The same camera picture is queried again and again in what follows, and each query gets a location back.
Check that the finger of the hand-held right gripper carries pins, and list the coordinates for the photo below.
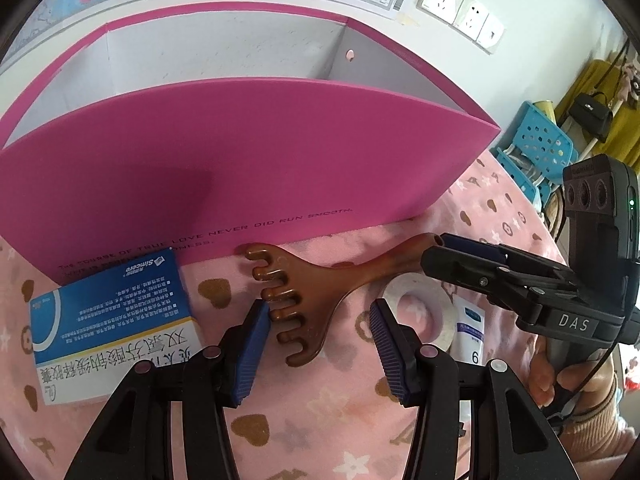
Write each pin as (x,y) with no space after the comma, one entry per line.
(475,246)
(480,272)

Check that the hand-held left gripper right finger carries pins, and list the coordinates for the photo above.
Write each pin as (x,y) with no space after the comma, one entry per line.
(390,355)

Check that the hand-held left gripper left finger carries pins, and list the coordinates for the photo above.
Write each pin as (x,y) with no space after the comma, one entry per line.
(250,355)

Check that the brown massage comb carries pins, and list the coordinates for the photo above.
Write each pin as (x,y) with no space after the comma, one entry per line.
(320,290)

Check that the blue and yellow medicine box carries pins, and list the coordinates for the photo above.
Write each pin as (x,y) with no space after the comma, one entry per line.
(115,310)

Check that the pink cardboard box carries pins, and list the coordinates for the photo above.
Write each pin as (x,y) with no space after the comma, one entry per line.
(250,160)

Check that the person's right hand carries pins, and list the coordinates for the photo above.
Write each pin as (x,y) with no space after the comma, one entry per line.
(580,380)

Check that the white tape roll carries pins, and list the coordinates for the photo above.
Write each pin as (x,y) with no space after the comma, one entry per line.
(440,325)

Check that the white tube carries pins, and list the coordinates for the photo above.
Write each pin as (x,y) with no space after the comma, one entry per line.
(470,330)

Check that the pink printed blanket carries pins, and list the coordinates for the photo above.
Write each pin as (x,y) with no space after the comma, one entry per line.
(310,410)

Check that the blue perforated plastic chair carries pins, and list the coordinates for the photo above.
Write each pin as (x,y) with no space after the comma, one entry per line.
(540,145)

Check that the yellow garment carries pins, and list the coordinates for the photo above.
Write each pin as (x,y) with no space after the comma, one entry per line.
(620,135)

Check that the black handbag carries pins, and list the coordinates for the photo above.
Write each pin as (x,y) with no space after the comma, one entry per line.
(590,112)

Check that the plush toy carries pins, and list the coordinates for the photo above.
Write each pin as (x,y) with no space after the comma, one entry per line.
(632,77)

